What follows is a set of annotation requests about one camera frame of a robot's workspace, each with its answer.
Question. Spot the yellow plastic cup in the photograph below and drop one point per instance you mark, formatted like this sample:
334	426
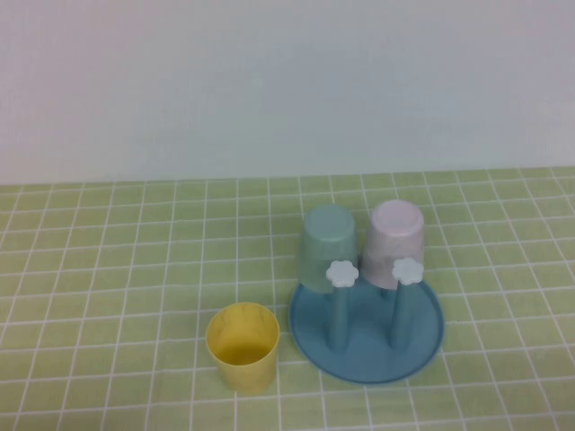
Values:
245	368

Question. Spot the pale pink plastic cup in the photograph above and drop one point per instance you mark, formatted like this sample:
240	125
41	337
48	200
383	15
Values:
395	233

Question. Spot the teal plastic cup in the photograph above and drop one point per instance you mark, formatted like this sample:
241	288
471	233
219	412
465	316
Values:
325	238

